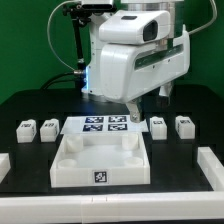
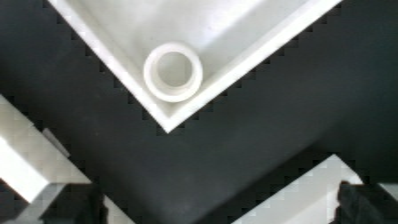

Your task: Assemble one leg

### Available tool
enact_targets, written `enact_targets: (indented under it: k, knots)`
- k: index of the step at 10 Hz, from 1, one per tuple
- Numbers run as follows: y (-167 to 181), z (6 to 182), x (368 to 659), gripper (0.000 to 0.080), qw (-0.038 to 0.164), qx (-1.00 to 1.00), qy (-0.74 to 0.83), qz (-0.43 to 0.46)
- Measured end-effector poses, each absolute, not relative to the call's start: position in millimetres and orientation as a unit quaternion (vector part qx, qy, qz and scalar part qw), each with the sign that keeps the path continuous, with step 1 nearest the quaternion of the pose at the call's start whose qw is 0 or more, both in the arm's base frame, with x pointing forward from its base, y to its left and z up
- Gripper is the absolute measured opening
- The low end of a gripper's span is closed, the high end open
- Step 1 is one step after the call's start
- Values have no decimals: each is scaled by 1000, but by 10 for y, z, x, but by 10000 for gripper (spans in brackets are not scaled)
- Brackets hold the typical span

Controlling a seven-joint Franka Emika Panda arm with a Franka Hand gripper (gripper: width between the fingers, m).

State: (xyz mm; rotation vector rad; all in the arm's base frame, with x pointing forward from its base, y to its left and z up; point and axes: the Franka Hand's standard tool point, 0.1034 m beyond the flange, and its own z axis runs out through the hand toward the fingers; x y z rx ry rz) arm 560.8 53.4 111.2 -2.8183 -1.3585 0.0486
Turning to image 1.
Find grey cable right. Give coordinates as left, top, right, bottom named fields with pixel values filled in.
left=188, top=0, right=218, bottom=36

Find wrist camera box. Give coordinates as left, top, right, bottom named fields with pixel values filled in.
left=99, top=10, right=171, bottom=45

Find black cables at base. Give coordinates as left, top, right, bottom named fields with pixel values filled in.
left=40, top=71, right=84, bottom=90

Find white square tabletop part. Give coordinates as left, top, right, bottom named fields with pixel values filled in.
left=50, top=132, right=150, bottom=188

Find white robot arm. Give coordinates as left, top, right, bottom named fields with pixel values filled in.
left=81, top=0, right=190, bottom=123

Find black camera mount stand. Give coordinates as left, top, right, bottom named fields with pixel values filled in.
left=63, top=3, right=91, bottom=89

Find paper sheet with markers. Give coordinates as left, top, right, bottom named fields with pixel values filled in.
left=61, top=115, right=148, bottom=134

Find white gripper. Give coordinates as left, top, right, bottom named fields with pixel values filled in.
left=100, top=31, right=190, bottom=122

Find grey cable loop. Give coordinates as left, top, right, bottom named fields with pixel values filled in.
left=46, top=0, right=81, bottom=73

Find white U-shaped fence wall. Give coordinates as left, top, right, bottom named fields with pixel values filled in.
left=0, top=147, right=224, bottom=224

